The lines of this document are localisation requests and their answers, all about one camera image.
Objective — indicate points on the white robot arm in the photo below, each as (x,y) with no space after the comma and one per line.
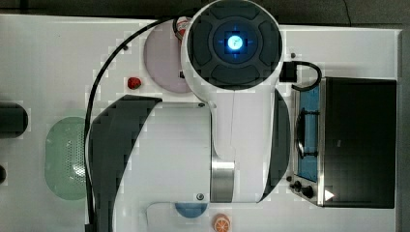
(229,146)

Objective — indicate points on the green perforated colander bowl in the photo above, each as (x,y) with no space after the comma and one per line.
(64,169)

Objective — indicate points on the black toaster oven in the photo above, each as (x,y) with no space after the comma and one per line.
(345,143)

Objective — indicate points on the small red strawberry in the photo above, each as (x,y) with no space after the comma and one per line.
(134,83)

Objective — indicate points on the orange slice toy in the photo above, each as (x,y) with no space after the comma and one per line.
(221,223)

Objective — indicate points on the dark cylinder at table edge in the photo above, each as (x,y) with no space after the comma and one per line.
(13,120)

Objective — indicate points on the blue bowl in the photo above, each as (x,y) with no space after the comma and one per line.
(191,210)

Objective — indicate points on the pink plate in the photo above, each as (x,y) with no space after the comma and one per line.
(162,59)

